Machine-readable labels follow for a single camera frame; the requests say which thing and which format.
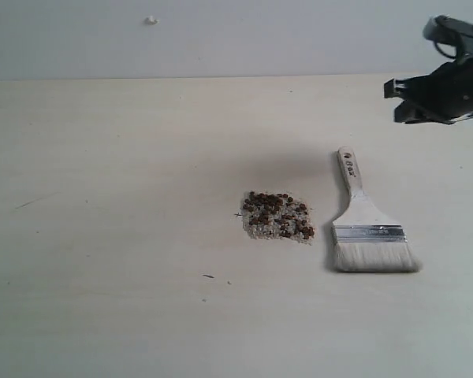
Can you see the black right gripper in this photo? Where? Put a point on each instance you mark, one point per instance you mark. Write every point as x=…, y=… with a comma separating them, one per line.
x=448, y=92

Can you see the wide white wooden paint brush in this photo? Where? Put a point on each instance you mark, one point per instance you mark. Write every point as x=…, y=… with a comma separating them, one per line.
x=365, y=239

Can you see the scattered brown pellets and rice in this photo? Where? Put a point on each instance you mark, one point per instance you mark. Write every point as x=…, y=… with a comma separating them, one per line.
x=268, y=215

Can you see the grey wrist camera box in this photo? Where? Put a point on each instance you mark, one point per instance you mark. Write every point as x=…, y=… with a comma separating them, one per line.
x=451, y=38

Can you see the small white wall hook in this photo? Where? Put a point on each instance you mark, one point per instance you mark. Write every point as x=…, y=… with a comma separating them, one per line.
x=151, y=20

